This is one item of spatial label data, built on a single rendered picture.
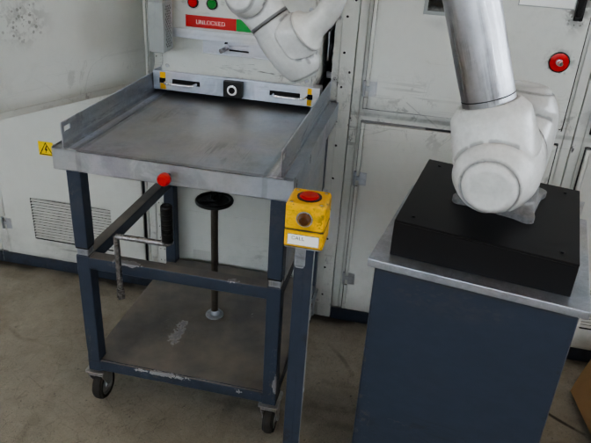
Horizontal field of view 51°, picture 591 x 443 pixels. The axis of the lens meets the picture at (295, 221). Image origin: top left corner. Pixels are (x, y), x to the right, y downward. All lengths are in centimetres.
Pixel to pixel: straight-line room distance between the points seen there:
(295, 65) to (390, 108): 61
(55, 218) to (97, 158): 105
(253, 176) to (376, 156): 72
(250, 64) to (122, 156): 58
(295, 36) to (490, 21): 50
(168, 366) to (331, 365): 60
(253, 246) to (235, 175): 90
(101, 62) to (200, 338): 93
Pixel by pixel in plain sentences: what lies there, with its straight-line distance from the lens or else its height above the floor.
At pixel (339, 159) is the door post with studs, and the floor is 65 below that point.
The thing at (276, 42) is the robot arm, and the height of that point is 113.
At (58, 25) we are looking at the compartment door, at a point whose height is 107.
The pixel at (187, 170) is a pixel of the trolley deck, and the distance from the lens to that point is 153.
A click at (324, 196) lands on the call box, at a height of 90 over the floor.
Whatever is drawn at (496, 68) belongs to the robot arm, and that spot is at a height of 118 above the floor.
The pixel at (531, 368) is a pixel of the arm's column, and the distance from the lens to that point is 145.
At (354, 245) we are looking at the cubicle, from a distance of 226.
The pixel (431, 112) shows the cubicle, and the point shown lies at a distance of 205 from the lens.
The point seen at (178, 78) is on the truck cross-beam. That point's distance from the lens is 206.
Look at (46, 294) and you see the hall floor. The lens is 266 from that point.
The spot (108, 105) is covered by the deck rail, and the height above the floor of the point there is 89.
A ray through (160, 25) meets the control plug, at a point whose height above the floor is 108.
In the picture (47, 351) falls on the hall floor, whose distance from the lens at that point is 236.
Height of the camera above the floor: 142
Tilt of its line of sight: 27 degrees down
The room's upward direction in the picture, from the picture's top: 4 degrees clockwise
